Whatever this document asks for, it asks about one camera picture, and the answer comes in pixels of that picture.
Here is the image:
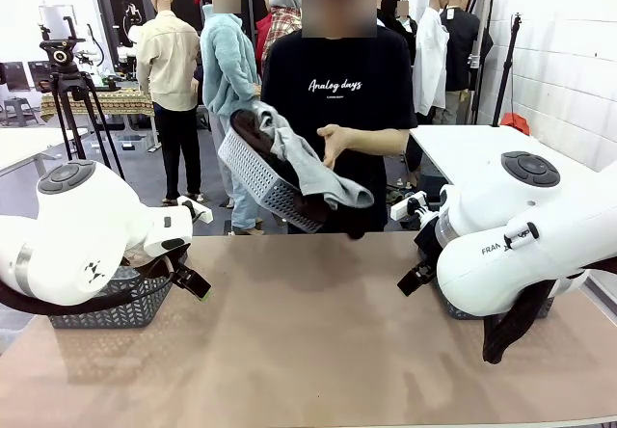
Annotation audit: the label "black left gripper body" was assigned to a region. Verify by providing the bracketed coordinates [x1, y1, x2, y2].
[158, 248, 193, 285]

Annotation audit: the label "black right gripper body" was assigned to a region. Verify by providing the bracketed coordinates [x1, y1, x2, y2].
[414, 223, 443, 276]

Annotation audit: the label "black trousers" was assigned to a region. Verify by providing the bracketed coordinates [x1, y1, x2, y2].
[332, 205, 373, 241]

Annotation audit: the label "white perforated basket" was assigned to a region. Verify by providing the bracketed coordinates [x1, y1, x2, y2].
[217, 126, 334, 234]

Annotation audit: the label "grey t-shirt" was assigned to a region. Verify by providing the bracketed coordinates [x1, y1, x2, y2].
[250, 101, 375, 211]

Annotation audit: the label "dark brown trousers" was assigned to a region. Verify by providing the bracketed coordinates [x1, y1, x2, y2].
[229, 108, 334, 229]

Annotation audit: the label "person's left forearm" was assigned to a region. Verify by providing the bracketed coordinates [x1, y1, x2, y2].
[347, 127, 411, 157]

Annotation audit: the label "person's left hand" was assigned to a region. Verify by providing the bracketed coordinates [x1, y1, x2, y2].
[316, 124, 356, 171]

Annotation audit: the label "grey plastic woven basket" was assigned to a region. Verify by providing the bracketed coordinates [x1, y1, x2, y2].
[47, 256, 175, 330]
[443, 278, 555, 321]

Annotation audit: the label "large white table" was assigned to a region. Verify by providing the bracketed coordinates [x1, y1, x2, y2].
[409, 123, 617, 198]

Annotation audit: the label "red cloth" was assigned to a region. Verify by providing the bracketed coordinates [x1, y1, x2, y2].
[499, 112, 531, 136]

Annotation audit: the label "patterned tablecloth table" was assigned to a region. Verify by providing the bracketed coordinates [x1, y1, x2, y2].
[40, 88, 156, 121]

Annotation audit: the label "mannequin in white shirt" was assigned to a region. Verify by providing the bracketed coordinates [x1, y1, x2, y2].
[413, 0, 452, 125]

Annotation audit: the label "white side table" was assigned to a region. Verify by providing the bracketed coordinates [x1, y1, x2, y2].
[0, 126, 91, 178]

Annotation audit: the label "black light stand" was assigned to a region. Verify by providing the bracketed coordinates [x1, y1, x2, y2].
[491, 12, 524, 128]

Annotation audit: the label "person in black t-shirt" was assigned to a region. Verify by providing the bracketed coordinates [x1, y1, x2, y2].
[259, 0, 418, 234]

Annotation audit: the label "mannequin in black coat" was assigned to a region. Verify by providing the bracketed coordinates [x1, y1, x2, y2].
[441, 0, 496, 125]

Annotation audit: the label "mannequin in beige shirt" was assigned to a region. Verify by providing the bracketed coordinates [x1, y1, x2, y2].
[136, 0, 204, 206]

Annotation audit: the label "mannequin in blue fleece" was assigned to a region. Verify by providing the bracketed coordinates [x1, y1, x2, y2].
[199, 0, 265, 235]

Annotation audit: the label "grey upright pole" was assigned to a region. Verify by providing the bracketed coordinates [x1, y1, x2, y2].
[469, 0, 500, 125]

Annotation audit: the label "mannequin in black jacket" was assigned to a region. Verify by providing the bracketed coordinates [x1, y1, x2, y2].
[376, 0, 418, 66]

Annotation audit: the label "grey stool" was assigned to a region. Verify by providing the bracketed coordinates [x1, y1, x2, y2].
[3, 97, 40, 128]

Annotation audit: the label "mannequin in plaid hoodie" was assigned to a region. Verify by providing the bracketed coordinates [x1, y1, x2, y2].
[255, 0, 304, 78]

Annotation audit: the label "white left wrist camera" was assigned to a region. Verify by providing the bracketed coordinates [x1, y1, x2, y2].
[175, 195, 214, 224]

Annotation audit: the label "black right arm hose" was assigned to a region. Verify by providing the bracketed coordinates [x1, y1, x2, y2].
[482, 257, 617, 365]

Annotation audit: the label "black arm hose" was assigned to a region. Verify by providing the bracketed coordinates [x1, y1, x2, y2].
[482, 257, 617, 365]
[0, 253, 175, 316]

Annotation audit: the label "black left arm hose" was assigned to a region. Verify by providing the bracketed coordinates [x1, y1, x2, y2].
[0, 253, 175, 316]

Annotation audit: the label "black camera tripod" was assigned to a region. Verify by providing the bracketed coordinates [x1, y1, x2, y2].
[38, 15, 127, 182]

